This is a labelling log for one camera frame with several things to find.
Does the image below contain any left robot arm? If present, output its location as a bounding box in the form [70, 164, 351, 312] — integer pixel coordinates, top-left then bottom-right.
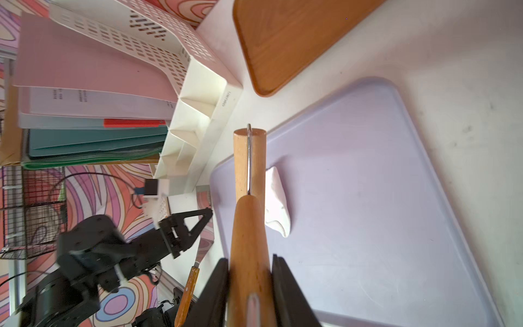
[5, 208, 213, 326]

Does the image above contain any black wire basket left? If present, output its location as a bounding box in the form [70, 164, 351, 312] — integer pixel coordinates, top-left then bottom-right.
[1, 166, 68, 260]

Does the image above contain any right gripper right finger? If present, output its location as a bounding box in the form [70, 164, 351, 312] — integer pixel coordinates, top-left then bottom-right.
[272, 254, 321, 327]

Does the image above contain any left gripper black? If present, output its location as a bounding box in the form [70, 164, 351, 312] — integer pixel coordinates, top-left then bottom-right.
[159, 208, 213, 259]

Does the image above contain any brown wooden board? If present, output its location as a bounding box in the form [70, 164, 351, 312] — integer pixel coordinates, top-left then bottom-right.
[1, 59, 23, 167]

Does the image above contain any white dough piece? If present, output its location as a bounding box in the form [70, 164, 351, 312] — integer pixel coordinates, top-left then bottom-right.
[264, 166, 291, 238]

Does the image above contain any dark green cutting board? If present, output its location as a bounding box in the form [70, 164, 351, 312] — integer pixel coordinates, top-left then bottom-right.
[20, 125, 168, 170]

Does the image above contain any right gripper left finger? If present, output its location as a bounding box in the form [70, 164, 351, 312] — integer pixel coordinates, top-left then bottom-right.
[183, 258, 229, 327]

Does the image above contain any wooden dough roller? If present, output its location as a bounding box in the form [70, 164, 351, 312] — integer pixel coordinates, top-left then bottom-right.
[227, 126, 277, 326]

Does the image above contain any metal scraper wooden handle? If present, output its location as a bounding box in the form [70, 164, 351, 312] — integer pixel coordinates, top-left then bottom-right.
[174, 185, 215, 327]

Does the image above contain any white board rack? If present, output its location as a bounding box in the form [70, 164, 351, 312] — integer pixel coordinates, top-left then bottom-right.
[48, 0, 245, 196]

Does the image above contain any purple cutting board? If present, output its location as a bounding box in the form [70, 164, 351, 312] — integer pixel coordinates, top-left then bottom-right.
[209, 76, 505, 327]

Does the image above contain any brown wooden tray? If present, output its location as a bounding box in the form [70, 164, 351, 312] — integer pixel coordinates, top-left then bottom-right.
[232, 0, 383, 97]

